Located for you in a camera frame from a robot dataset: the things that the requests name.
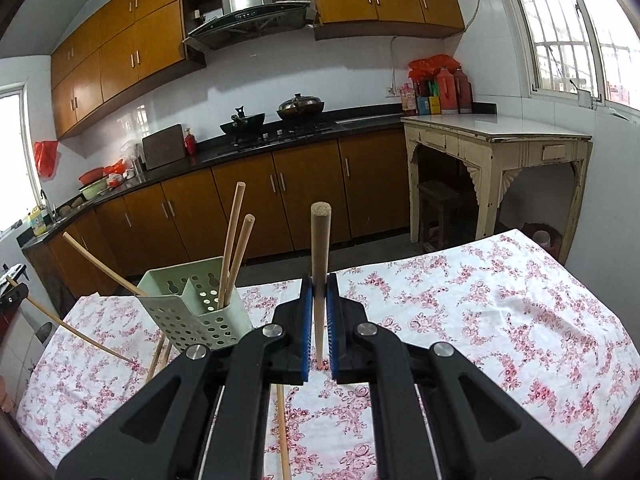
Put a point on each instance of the wooden stool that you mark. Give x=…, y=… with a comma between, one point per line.
x=437, y=210

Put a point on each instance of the black wok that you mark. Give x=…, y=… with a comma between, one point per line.
x=245, y=122

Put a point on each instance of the dark sauce bottle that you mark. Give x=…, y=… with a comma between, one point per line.
x=463, y=92

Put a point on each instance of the pink bottle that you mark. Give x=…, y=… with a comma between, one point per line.
x=408, y=102

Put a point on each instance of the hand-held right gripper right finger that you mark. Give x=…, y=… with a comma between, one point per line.
x=332, y=330

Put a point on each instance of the yellow detergent bottle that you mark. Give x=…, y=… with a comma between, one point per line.
x=36, y=222

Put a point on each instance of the blue seasoning box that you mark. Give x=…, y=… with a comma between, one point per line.
x=423, y=106

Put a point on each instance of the small red bottle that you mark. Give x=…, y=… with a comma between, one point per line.
x=190, y=145

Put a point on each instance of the brown potatoes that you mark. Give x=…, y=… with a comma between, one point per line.
x=75, y=205

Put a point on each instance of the black gas stove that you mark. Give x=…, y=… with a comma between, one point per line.
x=280, y=135

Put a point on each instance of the metal faucet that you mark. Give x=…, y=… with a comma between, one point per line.
x=49, y=205

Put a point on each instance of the wrinkled red plastic bag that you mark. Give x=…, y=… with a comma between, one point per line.
x=432, y=65

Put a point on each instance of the round plastic container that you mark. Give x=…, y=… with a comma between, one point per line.
x=542, y=240

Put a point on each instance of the wooden cabinets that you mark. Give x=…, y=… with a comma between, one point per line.
x=120, y=60
x=310, y=195

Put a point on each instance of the crumpled red plastic bag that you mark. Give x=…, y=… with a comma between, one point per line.
x=115, y=167

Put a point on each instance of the white plastic bag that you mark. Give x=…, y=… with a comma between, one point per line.
x=130, y=150

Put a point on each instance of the pink floral tablecloth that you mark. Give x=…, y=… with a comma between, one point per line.
x=450, y=310

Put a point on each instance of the barred glass window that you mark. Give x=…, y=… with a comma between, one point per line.
x=560, y=25

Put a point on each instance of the dark cutting board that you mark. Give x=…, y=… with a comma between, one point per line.
x=162, y=147

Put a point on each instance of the lidded cooking pot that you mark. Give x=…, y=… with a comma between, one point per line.
x=300, y=107

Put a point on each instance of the wooden upper cabinets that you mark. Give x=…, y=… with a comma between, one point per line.
x=120, y=60

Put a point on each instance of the large red oil bottle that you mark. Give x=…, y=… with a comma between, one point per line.
x=446, y=92

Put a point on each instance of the green basin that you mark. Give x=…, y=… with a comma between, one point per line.
x=95, y=190

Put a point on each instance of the wooden lower cabinets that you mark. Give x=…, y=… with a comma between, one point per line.
x=310, y=195

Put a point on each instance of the worn white wooden table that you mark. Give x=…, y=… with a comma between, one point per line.
x=500, y=150

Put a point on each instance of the hanging red plastic bag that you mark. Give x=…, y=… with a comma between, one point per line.
x=46, y=157

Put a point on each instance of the wooden chopstick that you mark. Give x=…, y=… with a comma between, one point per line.
x=320, y=240
x=165, y=359
x=100, y=262
x=75, y=330
x=156, y=360
x=283, y=430
x=232, y=235
x=242, y=245

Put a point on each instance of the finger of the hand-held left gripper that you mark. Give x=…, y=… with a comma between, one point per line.
x=15, y=295

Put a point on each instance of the yellow seasoning box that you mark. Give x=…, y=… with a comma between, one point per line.
x=435, y=105

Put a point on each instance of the red basin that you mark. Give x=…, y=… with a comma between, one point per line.
x=92, y=176

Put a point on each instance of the black kitchen countertop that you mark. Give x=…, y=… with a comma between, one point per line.
x=220, y=152

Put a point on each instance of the sliding glass window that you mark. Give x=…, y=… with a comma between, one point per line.
x=15, y=160

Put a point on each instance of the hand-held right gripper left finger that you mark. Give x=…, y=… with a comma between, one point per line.
x=305, y=330

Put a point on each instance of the green perforated utensil holder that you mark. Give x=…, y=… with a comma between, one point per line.
x=200, y=320

